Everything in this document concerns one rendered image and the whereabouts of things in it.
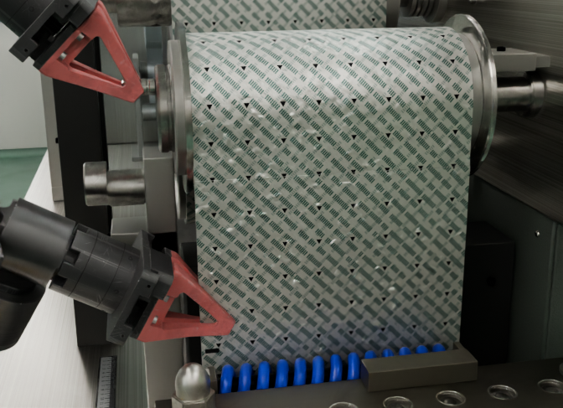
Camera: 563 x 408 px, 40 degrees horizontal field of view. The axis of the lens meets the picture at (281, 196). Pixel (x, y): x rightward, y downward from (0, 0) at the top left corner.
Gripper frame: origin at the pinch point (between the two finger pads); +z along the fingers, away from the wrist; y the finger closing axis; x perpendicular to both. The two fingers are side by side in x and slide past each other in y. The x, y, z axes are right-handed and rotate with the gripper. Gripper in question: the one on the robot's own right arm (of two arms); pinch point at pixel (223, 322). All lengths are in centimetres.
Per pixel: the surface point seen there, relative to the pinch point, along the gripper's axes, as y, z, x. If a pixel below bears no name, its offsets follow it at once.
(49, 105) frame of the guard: -102, -22, -9
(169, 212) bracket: -7.1, -7.2, 5.0
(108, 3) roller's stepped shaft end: -29.7, -19.9, 17.9
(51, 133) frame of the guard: -102, -19, -15
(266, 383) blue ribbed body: 3.7, 4.6, -2.0
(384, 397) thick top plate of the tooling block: 7.4, 12.7, 2.2
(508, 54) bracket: -3.7, 12.3, 31.7
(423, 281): 0.3, 14.4, 10.8
